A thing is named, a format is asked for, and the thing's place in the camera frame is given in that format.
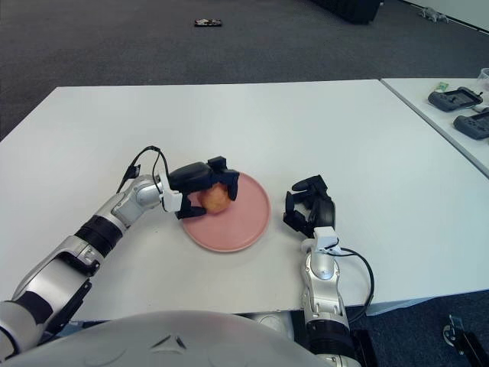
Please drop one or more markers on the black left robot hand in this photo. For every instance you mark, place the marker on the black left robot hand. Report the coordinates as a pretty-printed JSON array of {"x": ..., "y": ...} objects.
[{"x": 191, "y": 176}]

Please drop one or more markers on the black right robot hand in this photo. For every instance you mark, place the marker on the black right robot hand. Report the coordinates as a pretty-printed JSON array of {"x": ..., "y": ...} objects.
[{"x": 324, "y": 210}]

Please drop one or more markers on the red yellow apple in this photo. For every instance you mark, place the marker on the red yellow apple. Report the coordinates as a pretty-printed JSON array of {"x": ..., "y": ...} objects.
[{"x": 214, "y": 200}]

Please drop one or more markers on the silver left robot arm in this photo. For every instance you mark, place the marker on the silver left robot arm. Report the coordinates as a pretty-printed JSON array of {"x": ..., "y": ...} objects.
[{"x": 114, "y": 210}]

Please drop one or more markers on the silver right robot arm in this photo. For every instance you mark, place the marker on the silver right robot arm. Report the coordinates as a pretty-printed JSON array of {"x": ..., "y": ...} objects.
[{"x": 322, "y": 286}]

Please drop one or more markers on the pink round plate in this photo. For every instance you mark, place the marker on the pink round plate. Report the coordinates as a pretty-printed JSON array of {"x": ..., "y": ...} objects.
[{"x": 244, "y": 225}]

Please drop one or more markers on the small black floor device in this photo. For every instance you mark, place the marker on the small black floor device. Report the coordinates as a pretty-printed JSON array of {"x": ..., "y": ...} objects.
[{"x": 208, "y": 22}]

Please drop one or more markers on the dark grey handheld controller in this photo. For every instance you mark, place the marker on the dark grey handheld controller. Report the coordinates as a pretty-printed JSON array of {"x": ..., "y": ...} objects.
[
  {"x": 473, "y": 126},
  {"x": 454, "y": 99}
]

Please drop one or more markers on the small green packet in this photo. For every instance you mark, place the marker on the small green packet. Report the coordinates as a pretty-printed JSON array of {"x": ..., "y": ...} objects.
[{"x": 442, "y": 86}]

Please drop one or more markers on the black stand with caster wheel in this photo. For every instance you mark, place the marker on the black stand with caster wheel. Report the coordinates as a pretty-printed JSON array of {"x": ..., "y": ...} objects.
[{"x": 452, "y": 332}]

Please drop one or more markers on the silver robot torso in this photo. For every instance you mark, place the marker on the silver robot torso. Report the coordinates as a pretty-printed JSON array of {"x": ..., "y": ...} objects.
[{"x": 114, "y": 344}]

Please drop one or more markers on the black cabinet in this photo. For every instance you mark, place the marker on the black cabinet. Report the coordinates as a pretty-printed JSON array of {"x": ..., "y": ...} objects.
[{"x": 353, "y": 10}]

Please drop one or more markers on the clear plastic cup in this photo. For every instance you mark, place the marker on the clear plastic cup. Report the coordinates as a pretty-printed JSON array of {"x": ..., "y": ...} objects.
[{"x": 486, "y": 76}]

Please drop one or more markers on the grey object on carpet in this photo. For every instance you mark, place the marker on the grey object on carpet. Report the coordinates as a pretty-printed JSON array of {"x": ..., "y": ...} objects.
[{"x": 431, "y": 13}]

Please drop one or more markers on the black base frame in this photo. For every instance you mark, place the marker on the black base frame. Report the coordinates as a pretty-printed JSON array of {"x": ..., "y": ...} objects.
[{"x": 364, "y": 348}]

